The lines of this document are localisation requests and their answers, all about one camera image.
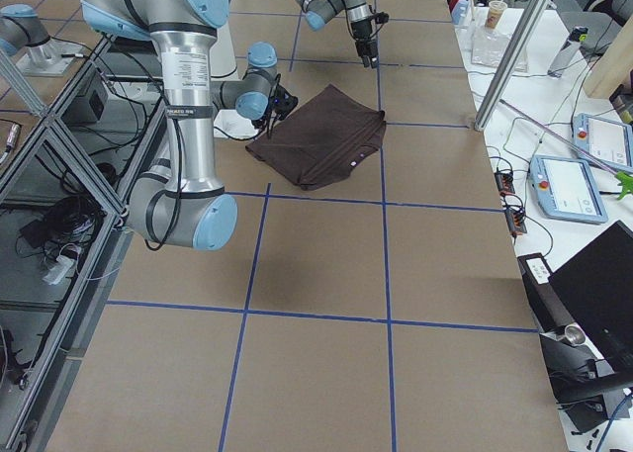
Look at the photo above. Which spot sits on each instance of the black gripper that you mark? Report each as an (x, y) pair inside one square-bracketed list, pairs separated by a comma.
[(362, 31), (267, 113)]

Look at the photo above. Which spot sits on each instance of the dark brown t-shirt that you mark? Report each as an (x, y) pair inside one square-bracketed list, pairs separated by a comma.
[(323, 141)]

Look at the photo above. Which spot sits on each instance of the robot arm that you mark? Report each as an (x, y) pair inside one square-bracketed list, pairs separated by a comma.
[(320, 12), (180, 200)]

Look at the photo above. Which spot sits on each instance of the drink cup with straw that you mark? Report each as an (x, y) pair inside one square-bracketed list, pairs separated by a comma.
[(495, 11)]

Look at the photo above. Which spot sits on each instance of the brown paper table cover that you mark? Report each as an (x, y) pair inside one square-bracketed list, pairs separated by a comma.
[(382, 313)]

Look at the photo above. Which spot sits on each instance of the near teach pendant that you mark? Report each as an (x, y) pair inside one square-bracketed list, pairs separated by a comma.
[(565, 190)]

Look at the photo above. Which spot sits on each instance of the teach pendant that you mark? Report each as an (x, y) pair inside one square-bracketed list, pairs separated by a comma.
[(607, 140), (565, 190)]

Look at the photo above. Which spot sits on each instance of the far teach pendant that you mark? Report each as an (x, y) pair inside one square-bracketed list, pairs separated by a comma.
[(607, 140)]

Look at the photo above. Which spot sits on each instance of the reacher grabber stick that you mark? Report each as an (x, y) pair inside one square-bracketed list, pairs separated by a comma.
[(624, 178)]

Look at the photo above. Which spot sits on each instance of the black laptop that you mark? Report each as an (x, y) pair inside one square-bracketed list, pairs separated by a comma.
[(595, 286)]

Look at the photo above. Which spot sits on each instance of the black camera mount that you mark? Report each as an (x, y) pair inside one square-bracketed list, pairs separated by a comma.
[(379, 18)]

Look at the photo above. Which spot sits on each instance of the aluminium frame post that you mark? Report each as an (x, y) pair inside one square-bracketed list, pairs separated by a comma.
[(527, 23)]

